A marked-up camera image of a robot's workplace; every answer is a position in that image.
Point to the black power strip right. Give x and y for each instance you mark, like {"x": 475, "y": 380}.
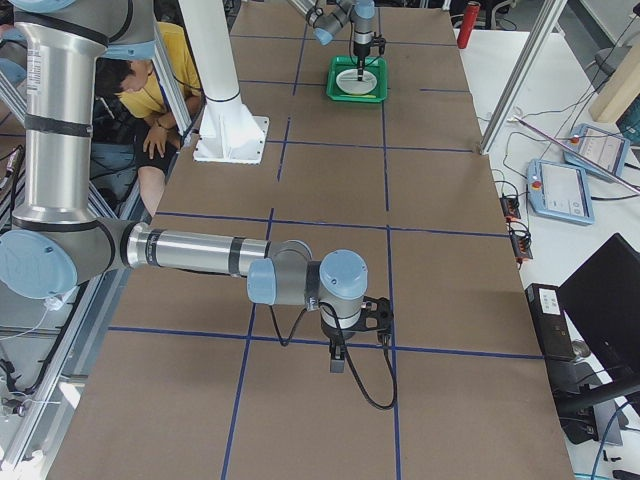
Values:
{"x": 521, "y": 245}

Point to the black monitor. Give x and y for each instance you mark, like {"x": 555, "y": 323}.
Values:
{"x": 601, "y": 299}

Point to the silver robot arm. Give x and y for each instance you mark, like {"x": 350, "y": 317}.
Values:
{"x": 327, "y": 23}
{"x": 56, "y": 243}

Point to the wooden block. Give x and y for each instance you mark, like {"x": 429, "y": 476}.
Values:
{"x": 619, "y": 91}

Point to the black monitor stand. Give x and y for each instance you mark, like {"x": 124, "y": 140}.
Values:
{"x": 584, "y": 404}

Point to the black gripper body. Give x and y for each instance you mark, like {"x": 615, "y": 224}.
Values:
{"x": 336, "y": 336}
{"x": 360, "y": 49}

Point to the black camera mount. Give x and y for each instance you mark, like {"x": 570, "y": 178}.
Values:
{"x": 379, "y": 42}
{"x": 377, "y": 315}

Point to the blue teach pendant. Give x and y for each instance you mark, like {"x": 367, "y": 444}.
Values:
{"x": 607, "y": 150}
{"x": 559, "y": 191}

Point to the grey aluminium frame post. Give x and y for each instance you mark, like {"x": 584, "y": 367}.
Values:
{"x": 542, "y": 28}

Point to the black power strip left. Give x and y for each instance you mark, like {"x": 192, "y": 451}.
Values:
{"x": 510, "y": 207}

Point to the white pedestal base plate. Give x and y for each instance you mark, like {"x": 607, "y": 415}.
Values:
{"x": 242, "y": 146}

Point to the person in yellow shirt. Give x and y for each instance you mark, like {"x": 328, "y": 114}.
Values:
{"x": 136, "y": 85}

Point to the white pedestal column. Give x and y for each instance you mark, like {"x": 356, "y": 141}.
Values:
{"x": 207, "y": 30}

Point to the black power strip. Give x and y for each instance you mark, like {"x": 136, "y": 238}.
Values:
{"x": 521, "y": 245}
{"x": 510, "y": 207}

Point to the green plastic tray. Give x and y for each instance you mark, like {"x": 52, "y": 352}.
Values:
{"x": 375, "y": 65}

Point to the red bottle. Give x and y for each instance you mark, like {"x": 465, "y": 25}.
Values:
{"x": 469, "y": 18}

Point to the far blue teach pendant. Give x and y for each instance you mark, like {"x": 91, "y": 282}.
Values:
{"x": 607, "y": 150}

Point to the white round plate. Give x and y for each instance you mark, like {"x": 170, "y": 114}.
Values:
{"x": 348, "y": 83}

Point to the near blue teach pendant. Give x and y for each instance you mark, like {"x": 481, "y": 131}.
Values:
{"x": 559, "y": 191}

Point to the black computer box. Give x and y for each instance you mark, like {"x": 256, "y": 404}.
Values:
{"x": 550, "y": 323}

